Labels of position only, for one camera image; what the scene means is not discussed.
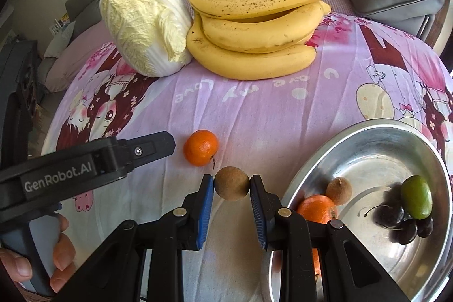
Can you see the brown longan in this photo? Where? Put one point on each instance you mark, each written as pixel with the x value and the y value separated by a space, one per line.
pixel 339 191

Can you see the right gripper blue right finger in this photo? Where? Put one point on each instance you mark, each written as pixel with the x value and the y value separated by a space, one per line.
pixel 261 209

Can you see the dark cherry with stem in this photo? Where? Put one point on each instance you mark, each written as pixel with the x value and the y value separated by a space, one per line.
pixel 386 215

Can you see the bottom yellow banana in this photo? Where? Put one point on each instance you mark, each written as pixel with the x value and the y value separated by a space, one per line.
pixel 246 66

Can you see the middle yellow banana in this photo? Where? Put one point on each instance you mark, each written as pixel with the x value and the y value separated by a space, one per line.
pixel 295 27

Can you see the cartoon print tablecloth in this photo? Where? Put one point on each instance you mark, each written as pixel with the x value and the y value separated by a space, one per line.
pixel 362 70

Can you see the round steel plate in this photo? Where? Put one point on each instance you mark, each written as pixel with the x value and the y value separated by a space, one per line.
pixel 374 156

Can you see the green jujube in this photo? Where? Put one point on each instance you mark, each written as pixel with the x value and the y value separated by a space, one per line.
pixel 416 197

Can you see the brown longan among fruits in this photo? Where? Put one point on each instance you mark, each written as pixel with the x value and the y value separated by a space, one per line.
pixel 231 183

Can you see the person left hand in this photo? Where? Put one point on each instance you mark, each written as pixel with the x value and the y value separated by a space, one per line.
pixel 45 251

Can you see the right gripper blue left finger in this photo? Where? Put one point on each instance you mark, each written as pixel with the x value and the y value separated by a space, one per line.
pixel 204 200

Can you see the napa cabbage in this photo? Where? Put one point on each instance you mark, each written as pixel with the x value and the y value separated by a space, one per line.
pixel 150 34

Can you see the orange tangerine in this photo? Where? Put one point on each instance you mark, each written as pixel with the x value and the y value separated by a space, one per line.
pixel 200 148
pixel 318 208
pixel 316 264

